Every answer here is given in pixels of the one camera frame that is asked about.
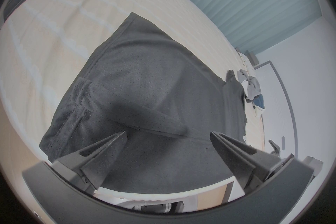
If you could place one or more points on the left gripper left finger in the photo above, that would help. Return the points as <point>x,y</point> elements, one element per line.
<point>89,164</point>

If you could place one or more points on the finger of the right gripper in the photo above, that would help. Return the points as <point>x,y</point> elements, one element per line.
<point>276,148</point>

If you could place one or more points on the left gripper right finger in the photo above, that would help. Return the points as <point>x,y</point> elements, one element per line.
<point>244,166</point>

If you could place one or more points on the black T-shirt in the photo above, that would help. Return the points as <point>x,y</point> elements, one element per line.
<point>147,86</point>

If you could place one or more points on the pile of clothes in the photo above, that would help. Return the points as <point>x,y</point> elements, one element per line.
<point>253,89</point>

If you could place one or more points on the bed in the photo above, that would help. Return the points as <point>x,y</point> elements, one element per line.
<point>52,34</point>

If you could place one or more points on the white printed pillow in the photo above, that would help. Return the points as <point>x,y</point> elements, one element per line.
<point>242,61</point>

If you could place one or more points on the grey bedside table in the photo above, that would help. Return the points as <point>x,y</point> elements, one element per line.
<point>250,56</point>

